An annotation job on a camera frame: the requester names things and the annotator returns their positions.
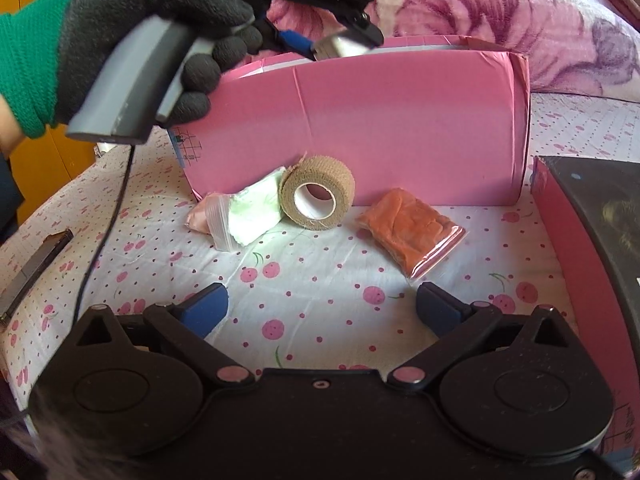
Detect pink item in clear bag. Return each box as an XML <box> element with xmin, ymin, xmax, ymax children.
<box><xmin>187</xmin><ymin>192</ymin><xmax>242</xmax><ymax>252</ymax></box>

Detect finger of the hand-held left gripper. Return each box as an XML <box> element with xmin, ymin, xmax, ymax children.
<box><xmin>257</xmin><ymin>16</ymin><xmax>317</xmax><ymax>57</ymax></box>
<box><xmin>334</xmin><ymin>9</ymin><xmax>385</xmax><ymax>47</ymax></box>

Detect white green packet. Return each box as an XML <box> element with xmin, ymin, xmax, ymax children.
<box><xmin>226</xmin><ymin>165</ymin><xmax>287</xmax><ymax>247</ymax></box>

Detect black flat device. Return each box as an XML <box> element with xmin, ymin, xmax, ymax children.
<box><xmin>0</xmin><ymin>228</ymin><xmax>75</xmax><ymax>329</ymax></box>

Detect person's left forearm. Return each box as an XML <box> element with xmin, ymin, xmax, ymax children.
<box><xmin>0</xmin><ymin>0</ymin><xmax>101</xmax><ymax>153</ymax></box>

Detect pink cardboard box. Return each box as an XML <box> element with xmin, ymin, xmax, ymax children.
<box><xmin>169</xmin><ymin>35</ymin><xmax>532</xmax><ymax>207</ymax></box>

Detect dark printed board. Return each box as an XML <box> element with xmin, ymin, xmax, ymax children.
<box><xmin>541</xmin><ymin>155</ymin><xmax>640</xmax><ymax>288</ymax></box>

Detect orange clay bag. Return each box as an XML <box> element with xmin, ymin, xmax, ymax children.
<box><xmin>354</xmin><ymin>187</ymin><xmax>467</xmax><ymax>280</ymax></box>

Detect cherry print tablecloth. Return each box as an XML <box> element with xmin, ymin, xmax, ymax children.
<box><xmin>0</xmin><ymin>91</ymin><xmax>640</xmax><ymax>413</ymax></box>

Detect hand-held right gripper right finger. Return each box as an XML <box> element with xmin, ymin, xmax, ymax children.
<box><xmin>387</xmin><ymin>282</ymin><xmax>576</xmax><ymax>388</ymax></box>

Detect floral blanket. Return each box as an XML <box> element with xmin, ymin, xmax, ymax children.
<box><xmin>266</xmin><ymin>0</ymin><xmax>640</xmax><ymax>96</ymax></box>

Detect tan bandage roll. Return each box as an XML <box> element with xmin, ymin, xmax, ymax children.
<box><xmin>278</xmin><ymin>155</ymin><xmax>356</xmax><ymax>232</ymax></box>

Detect yellow cabinet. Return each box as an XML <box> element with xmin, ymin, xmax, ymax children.
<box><xmin>0</xmin><ymin>122</ymin><xmax>98</xmax><ymax>213</ymax></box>

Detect pink box with grid print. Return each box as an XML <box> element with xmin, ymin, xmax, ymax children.
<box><xmin>529</xmin><ymin>155</ymin><xmax>640</xmax><ymax>463</ymax></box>

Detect silver metallic object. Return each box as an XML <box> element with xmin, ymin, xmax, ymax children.
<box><xmin>311</xmin><ymin>32</ymin><xmax>375</xmax><ymax>62</ymax></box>

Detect black cable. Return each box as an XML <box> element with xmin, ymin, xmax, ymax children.
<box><xmin>76</xmin><ymin>142</ymin><xmax>136</xmax><ymax>312</ymax></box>

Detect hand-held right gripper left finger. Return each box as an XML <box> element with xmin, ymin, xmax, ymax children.
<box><xmin>75</xmin><ymin>282</ymin><xmax>256</xmax><ymax>387</ymax></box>

